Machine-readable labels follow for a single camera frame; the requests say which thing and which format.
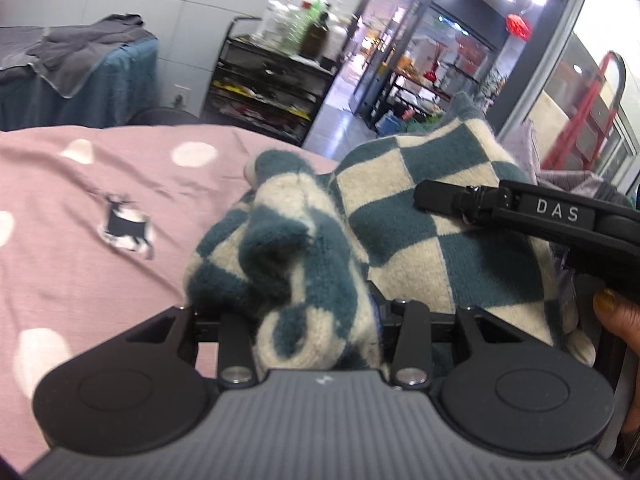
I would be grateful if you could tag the blue plastic basket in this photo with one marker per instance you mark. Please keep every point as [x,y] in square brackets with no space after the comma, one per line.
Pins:
[390,124]

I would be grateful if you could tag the red hand truck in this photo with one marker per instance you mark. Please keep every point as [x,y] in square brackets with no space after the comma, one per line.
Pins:
[585,115]

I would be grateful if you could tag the brown glass bottle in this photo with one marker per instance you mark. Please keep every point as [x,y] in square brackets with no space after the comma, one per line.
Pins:
[315,35]

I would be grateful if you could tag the black round stool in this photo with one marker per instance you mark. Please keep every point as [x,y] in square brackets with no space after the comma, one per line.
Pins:
[162,116]

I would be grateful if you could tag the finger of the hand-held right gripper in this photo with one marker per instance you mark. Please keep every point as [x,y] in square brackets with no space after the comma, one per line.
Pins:
[445,197]

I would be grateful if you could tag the lavender grey cloth pile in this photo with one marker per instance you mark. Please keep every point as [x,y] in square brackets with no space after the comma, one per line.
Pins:
[575,180]

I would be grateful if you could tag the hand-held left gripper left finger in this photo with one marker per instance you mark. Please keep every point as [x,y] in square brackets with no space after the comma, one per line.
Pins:
[235,340]

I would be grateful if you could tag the black trolley cart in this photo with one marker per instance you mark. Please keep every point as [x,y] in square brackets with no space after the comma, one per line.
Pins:
[265,90]

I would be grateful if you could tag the group of clear bottles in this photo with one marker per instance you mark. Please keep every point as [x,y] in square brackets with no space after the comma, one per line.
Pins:
[287,20]

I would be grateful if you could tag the person's right hand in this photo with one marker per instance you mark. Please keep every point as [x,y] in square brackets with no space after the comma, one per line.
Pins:
[622,317]

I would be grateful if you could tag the red lantern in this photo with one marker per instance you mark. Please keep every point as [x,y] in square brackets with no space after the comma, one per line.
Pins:
[518,25]

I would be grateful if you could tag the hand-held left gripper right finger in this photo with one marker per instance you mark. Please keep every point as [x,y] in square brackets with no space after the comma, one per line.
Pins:
[412,332]

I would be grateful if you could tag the black metal rack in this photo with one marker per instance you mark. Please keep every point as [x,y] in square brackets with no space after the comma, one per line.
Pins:
[415,90]

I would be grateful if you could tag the pink dotted bedsheet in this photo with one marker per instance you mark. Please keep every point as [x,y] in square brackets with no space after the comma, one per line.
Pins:
[100,200]

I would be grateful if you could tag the green cream checkered blanket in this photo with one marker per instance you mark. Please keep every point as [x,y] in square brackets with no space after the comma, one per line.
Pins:
[400,220]

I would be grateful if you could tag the grey towel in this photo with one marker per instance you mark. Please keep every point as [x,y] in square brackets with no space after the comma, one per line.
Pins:
[65,55]

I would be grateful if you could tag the white wall socket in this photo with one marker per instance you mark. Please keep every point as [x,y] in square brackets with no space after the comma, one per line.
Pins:
[181,95]

